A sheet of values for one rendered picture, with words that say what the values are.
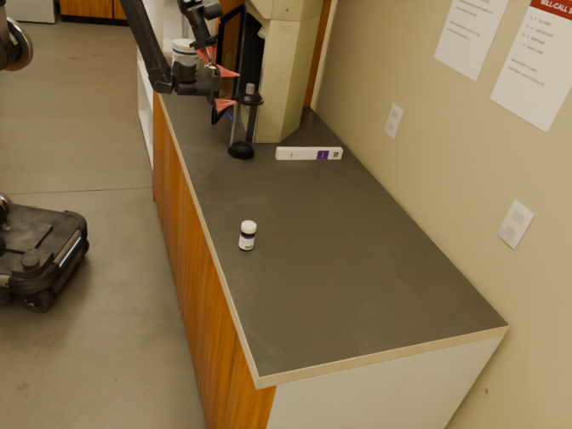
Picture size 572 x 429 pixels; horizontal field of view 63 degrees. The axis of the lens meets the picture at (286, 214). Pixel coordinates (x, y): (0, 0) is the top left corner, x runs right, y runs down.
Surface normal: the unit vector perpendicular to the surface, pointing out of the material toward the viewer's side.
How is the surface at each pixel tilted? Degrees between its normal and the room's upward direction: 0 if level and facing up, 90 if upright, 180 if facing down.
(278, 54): 90
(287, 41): 90
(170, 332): 0
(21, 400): 0
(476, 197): 90
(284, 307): 0
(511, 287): 90
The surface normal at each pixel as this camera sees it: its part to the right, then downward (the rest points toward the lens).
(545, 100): -0.93, 0.07
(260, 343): 0.16, -0.81
